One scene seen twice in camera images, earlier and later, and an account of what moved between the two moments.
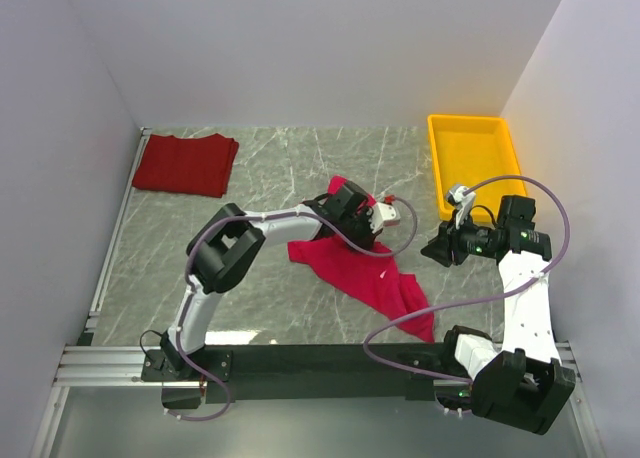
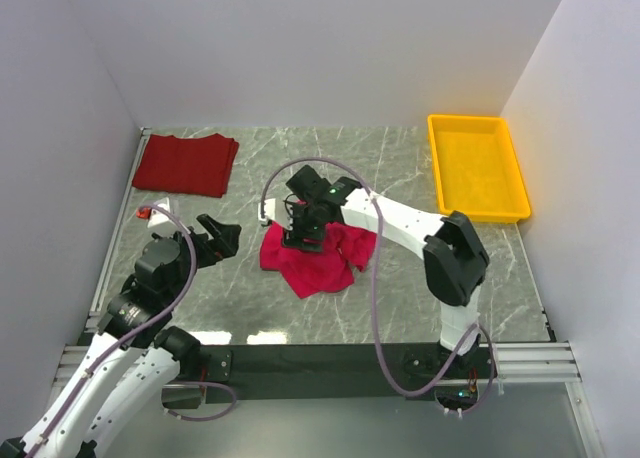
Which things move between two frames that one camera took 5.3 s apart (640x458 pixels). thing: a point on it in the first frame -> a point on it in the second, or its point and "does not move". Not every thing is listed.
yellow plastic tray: x=468 y=150 does not move
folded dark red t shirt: x=197 y=165 does not move
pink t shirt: x=402 y=291 -> x=347 y=247
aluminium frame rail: x=97 y=364 does not move
